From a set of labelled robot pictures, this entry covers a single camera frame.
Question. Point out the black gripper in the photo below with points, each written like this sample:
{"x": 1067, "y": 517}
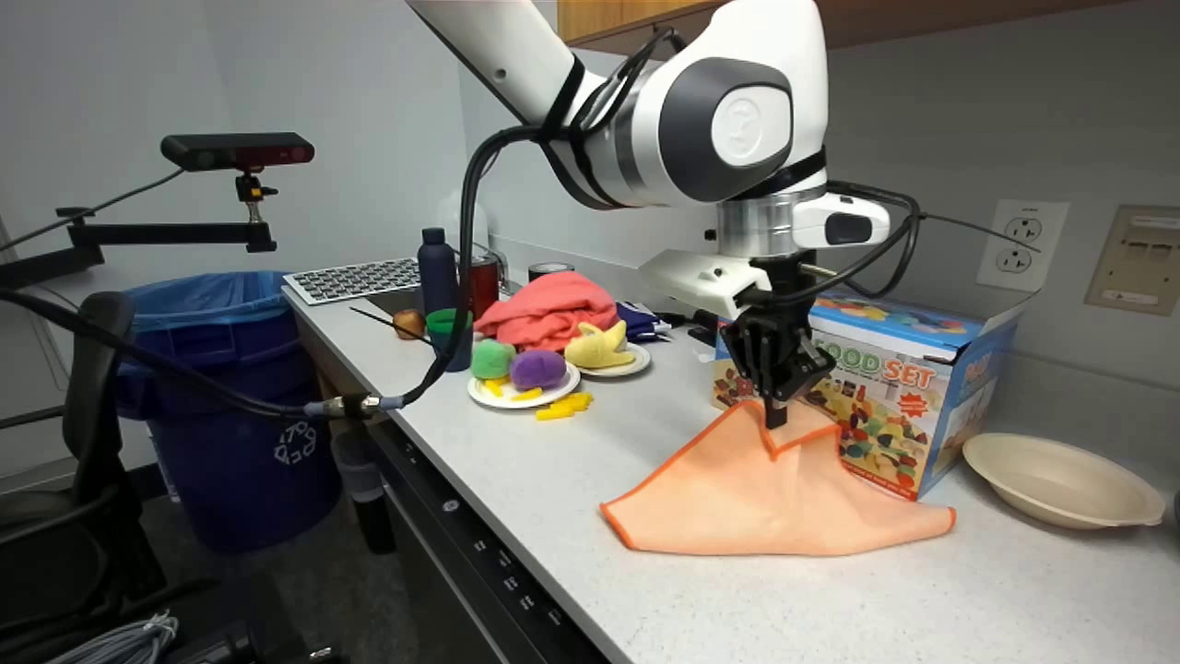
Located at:
{"x": 783, "y": 296}

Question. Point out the orange microfiber towel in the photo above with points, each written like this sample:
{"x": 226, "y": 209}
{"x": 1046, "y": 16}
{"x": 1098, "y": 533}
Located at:
{"x": 776, "y": 499}

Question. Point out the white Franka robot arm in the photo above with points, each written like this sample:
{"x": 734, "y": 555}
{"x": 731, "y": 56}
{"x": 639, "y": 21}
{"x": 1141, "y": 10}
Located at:
{"x": 725, "y": 110}

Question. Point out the navy blue cloth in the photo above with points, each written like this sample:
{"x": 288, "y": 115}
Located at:
{"x": 644, "y": 323}

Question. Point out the small clear plate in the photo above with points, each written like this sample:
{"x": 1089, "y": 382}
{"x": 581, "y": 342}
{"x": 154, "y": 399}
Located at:
{"x": 633, "y": 361}

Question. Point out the blue toy food box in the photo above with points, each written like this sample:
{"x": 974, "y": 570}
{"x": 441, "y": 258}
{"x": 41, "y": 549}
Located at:
{"x": 934, "y": 391}

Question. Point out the yellow plush toy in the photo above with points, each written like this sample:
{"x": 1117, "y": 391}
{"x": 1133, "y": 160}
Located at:
{"x": 600, "y": 348}

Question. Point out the yellow toy fry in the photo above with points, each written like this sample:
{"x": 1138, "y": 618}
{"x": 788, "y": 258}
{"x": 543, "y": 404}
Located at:
{"x": 552, "y": 409}
{"x": 530, "y": 396}
{"x": 493, "y": 387}
{"x": 577, "y": 399}

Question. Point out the large white paper plate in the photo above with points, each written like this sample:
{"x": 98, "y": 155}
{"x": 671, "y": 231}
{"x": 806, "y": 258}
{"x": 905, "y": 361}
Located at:
{"x": 553, "y": 391}

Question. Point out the coral red cloth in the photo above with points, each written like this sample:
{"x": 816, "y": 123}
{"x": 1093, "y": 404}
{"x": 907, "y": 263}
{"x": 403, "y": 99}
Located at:
{"x": 547, "y": 306}

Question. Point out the purple plush ball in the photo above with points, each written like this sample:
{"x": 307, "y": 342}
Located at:
{"x": 536, "y": 366}

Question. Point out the green plush pear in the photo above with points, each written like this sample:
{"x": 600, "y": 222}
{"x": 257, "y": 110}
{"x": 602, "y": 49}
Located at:
{"x": 493, "y": 360}

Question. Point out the red cup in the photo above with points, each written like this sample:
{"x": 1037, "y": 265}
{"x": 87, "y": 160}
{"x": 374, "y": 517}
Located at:
{"x": 483, "y": 285}

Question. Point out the shallow round bowl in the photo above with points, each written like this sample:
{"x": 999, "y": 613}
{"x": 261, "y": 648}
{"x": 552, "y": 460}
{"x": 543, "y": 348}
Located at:
{"x": 1063, "y": 479}

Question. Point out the green cup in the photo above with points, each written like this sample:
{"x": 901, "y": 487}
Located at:
{"x": 443, "y": 327}

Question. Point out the dark blue bottle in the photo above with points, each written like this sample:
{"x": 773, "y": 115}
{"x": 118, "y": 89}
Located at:
{"x": 435, "y": 269}

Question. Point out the black table edge clamp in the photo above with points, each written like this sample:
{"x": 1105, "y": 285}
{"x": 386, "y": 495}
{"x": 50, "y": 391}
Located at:
{"x": 358, "y": 455}

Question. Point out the grey computer keyboard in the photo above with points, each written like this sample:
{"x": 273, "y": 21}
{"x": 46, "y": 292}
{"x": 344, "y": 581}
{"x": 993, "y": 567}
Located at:
{"x": 352, "y": 280}

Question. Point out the blue recycling bin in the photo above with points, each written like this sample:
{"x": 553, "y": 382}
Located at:
{"x": 232, "y": 418}

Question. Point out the black office chair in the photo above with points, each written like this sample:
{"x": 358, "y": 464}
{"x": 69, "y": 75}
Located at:
{"x": 87, "y": 492}

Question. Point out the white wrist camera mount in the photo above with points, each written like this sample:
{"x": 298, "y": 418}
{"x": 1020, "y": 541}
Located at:
{"x": 696, "y": 280}

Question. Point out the white wall outlet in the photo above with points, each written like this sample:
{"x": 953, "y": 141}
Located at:
{"x": 1023, "y": 243}

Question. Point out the beige wall switch plate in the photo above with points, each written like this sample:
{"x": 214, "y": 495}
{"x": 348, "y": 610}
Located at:
{"x": 1138, "y": 258}

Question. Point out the black stereo camera bar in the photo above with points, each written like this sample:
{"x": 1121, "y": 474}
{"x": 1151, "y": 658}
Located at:
{"x": 232, "y": 150}

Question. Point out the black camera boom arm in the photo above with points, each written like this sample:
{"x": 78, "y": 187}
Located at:
{"x": 160, "y": 235}

